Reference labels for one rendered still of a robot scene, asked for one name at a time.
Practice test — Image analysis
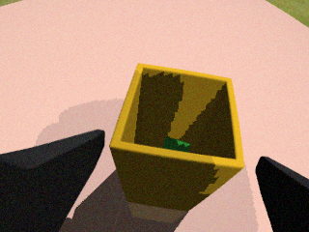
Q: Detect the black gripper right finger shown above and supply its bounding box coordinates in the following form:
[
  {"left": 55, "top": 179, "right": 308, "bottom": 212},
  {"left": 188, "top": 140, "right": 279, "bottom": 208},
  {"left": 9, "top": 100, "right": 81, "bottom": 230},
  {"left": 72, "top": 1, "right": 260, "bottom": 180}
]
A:
[{"left": 255, "top": 156, "right": 309, "bottom": 232}]

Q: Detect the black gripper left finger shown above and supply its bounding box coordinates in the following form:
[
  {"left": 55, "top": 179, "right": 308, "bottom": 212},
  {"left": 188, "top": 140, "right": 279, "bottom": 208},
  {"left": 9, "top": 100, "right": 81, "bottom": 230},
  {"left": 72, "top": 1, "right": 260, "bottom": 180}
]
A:
[{"left": 0, "top": 129, "right": 105, "bottom": 232}]

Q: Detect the yellow square cup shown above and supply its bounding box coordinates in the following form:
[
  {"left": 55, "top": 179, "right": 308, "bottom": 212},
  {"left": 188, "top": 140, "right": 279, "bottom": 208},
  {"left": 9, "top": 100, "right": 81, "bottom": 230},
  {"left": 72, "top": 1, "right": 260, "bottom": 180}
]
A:
[{"left": 109, "top": 63, "right": 244, "bottom": 212}]

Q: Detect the green cube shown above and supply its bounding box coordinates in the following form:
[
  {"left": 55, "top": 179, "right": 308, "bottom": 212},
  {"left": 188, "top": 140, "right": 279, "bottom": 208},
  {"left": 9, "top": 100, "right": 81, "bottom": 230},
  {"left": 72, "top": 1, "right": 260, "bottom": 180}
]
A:
[{"left": 162, "top": 136, "right": 192, "bottom": 154}]

